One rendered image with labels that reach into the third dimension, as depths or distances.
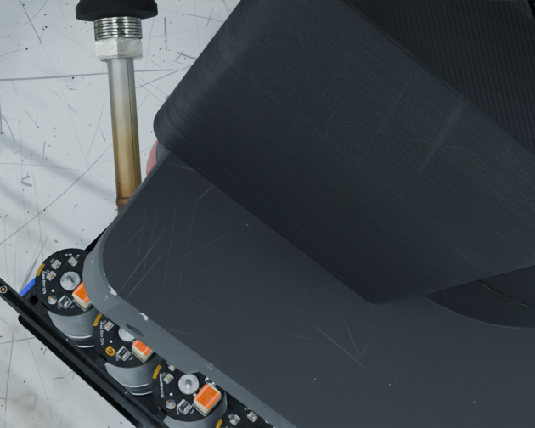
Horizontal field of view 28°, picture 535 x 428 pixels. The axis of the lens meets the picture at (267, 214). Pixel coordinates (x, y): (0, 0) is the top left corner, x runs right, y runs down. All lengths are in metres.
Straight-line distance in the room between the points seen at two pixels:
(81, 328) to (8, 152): 0.11
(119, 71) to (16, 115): 0.16
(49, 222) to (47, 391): 0.07
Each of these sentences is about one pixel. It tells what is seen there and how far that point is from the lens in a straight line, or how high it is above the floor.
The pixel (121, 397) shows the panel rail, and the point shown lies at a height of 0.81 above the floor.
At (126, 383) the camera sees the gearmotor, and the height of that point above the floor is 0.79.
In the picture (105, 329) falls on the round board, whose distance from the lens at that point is 0.37.
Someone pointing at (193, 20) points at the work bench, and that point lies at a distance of 0.50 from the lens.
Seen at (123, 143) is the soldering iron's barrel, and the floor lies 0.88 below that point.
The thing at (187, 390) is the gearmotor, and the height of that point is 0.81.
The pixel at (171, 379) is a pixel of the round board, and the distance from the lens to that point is 0.37.
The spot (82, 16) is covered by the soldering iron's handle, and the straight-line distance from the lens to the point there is 0.33.
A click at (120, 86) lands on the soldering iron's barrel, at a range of 0.32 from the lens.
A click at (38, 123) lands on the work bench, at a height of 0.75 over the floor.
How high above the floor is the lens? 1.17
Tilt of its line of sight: 67 degrees down
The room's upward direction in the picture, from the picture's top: 2 degrees clockwise
